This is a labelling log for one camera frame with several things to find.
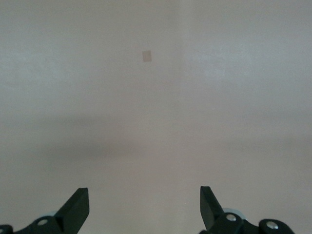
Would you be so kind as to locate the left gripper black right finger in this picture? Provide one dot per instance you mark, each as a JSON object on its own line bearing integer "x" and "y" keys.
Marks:
{"x": 209, "y": 212}

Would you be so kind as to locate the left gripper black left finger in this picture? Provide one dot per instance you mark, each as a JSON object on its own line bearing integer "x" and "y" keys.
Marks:
{"x": 73, "y": 214}

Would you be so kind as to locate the small brown tape patch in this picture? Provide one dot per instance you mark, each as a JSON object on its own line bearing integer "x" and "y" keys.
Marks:
{"x": 146, "y": 56}

